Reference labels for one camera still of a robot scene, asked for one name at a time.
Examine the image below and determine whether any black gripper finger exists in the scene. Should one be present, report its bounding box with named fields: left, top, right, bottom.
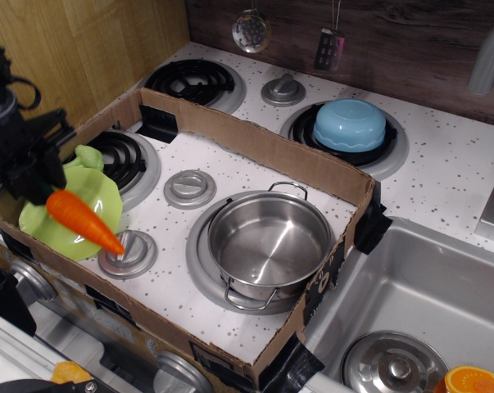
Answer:
left=4, top=165, right=46, bottom=205
left=37, top=145, right=67, bottom=189

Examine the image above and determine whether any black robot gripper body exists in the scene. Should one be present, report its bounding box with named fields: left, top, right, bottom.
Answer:
left=0, top=108, right=75, bottom=199

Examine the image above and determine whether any orange toy carrot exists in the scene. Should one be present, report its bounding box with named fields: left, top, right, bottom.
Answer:
left=45, top=189, right=125, bottom=255

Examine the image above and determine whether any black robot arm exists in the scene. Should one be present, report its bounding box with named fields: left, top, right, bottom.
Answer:
left=0, top=47, right=75, bottom=206

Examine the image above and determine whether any light green plastic plate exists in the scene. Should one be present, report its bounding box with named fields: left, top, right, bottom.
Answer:
left=18, top=167, right=123, bottom=261

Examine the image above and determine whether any green toy broccoli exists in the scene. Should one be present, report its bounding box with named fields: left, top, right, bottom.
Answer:
left=63, top=145, right=104, bottom=171

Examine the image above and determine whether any brown cardboard fence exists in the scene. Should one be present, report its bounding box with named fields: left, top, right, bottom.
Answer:
left=0, top=89, right=383, bottom=392

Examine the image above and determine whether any black coil burner front left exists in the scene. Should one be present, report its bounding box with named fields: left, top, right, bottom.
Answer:
left=64, top=129, right=161, bottom=213

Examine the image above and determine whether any grey oven knob left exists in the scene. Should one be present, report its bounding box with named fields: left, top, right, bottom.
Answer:
left=10, top=260, right=57, bottom=306

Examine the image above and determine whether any grey oven knob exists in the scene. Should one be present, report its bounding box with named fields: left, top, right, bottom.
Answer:
left=10, top=260, right=57, bottom=306
left=152, top=350, right=214, bottom=393

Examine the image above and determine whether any grey stove knob front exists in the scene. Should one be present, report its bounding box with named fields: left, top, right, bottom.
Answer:
left=97, top=230, right=158, bottom=280

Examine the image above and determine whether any grey stove knob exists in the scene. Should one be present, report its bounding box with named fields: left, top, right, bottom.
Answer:
left=97, top=230, right=158, bottom=280
left=261, top=73, right=306, bottom=107
left=163, top=169, right=217, bottom=210

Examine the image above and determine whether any grey stove knob middle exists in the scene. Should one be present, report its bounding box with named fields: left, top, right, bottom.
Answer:
left=163, top=169, right=217, bottom=210

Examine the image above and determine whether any stainless steel pot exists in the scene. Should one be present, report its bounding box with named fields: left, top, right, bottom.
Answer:
left=207, top=182, right=335, bottom=312

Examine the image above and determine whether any hanging metal skimmer spoon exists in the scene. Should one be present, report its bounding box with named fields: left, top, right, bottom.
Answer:
left=232, top=1, right=271, bottom=54

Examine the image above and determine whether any grey oven knob right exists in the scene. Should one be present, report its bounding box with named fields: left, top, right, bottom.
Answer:
left=152, top=350, right=214, bottom=393

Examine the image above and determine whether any grey stove knob back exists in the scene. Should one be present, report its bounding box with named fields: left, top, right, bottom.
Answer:
left=261, top=73, right=306, bottom=107

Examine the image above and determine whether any blue plastic bowl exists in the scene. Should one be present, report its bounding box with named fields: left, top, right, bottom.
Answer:
left=313, top=98, right=386, bottom=153

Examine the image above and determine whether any hanging metal slotted spatula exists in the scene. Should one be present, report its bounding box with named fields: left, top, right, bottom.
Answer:
left=314, top=1, right=345, bottom=71

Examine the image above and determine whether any black coil burner back right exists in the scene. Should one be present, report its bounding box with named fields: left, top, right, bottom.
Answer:
left=279, top=102, right=409, bottom=181

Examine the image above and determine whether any steel pot lid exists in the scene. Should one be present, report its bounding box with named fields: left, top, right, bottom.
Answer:
left=340, top=331, right=448, bottom=392

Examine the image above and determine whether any grey sink basin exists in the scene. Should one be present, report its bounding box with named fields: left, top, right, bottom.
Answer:
left=304, top=218, right=494, bottom=392

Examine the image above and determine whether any grey toy faucet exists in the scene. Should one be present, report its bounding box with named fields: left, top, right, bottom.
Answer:
left=468, top=27, right=494, bottom=96

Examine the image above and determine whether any orange slice toy can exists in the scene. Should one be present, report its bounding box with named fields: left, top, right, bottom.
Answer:
left=434, top=365, right=494, bottom=393

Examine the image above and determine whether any grey burner ring under pot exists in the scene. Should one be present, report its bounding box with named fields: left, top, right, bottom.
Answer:
left=184, top=190, right=338, bottom=316

